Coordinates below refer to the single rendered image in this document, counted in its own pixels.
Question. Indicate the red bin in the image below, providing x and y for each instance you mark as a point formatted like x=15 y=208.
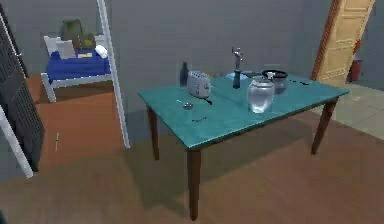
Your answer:
x=355 y=70

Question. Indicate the black grid room door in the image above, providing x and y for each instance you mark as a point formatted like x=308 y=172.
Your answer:
x=18 y=100

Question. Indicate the white bed with blue cover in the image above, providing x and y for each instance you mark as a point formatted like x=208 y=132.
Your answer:
x=76 y=68

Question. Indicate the yellow book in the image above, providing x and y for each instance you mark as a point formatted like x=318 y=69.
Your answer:
x=84 y=55

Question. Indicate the light wooden room door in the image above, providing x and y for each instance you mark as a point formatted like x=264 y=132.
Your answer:
x=343 y=41

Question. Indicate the teal table with brown legs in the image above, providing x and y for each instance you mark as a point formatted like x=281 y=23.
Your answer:
x=226 y=113

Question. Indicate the silver toaster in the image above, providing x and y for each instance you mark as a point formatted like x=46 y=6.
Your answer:
x=199 y=84

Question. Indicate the white laptop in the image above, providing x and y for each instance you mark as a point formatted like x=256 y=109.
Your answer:
x=65 y=49

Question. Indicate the dark blue bottle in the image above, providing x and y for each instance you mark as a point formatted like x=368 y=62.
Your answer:
x=184 y=74

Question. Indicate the white pillow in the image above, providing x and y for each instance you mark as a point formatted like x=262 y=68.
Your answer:
x=101 y=51

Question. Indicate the black rimmed pot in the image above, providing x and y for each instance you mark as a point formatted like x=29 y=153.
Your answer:
x=278 y=79

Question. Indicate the small silver spoon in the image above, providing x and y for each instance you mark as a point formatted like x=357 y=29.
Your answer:
x=187 y=105

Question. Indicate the clear glass jar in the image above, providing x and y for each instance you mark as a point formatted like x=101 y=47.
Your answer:
x=260 y=95

